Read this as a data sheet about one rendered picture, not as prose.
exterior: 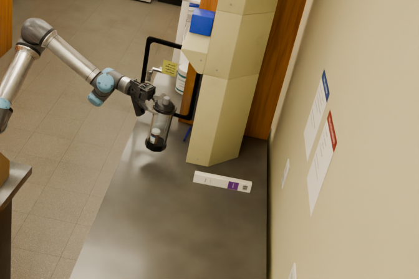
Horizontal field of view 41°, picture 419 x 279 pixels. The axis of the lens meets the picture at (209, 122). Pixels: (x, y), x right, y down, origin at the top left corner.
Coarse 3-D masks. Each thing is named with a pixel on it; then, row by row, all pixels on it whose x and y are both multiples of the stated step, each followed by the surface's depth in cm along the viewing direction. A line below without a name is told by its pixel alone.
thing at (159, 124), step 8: (168, 112) 250; (152, 120) 256; (160, 120) 253; (168, 120) 254; (152, 128) 257; (160, 128) 255; (152, 136) 258; (160, 136) 258; (152, 144) 260; (160, 144) 260
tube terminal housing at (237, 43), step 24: (216, 24) 235; (240, 24) 234; (264, 24) 244; (216, 48) 240; (240, 48) 242; (264, 48) 253; (216, 72) 246; (240, 72) 250; (216, 96) 251; (240, 96) 259; (216, 120) 257; (240, 120) 268; (192, 144) 265; (216, 144) 266; (240, 144) 278
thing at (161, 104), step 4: (160, 100) 254; (164, 100) 251; (168, 100) 252; (156, 104) 252; (160, 104) 252; (164, 104) 252; (168, 104) 253; (172, 104) 254; (160, 108) 250; (164, 108) 250; (168, 108) 251; (172, 108) 252
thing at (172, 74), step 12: (156, 48) 281; (168, 48) 279; (156, 60) 284; (168, 60) 282; (180, 60) 280; (156, 72) 287; (168, 72) 285; (180, 72) 283; (192, 72) 281; (156, 84) 290; (168, 84) 288; (180, 84) 286; (192, 84) 284; (168, 96) 291; (180, 96) 289; (180, 108) 292
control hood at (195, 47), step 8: (184, 40) 251; (192, 40) 252; (200, 40) 254; (208, 40) 255; (184, 48) 243; (192, 48) 244; (200, 48) 246; (192, 56) 243; (200, 56) 243; (192, 64) 245; (200, 64) 245; (200, 72) 246
